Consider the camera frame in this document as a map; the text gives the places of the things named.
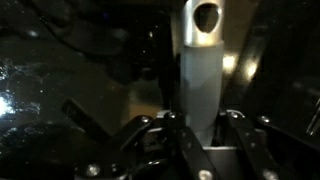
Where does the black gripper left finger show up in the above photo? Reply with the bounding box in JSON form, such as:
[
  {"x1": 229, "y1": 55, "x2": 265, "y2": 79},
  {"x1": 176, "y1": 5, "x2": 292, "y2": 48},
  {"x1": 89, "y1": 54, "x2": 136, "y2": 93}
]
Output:
[{"x1": 74, "y1": 115, "x2": 154, "y2": 180}]

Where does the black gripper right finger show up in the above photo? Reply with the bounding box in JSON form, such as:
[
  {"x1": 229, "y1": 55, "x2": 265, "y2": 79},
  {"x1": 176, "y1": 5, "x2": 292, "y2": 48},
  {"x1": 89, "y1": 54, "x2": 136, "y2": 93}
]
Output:
[{"x1": 226, "y1": 110, "x2": 320, "y2": 180}]

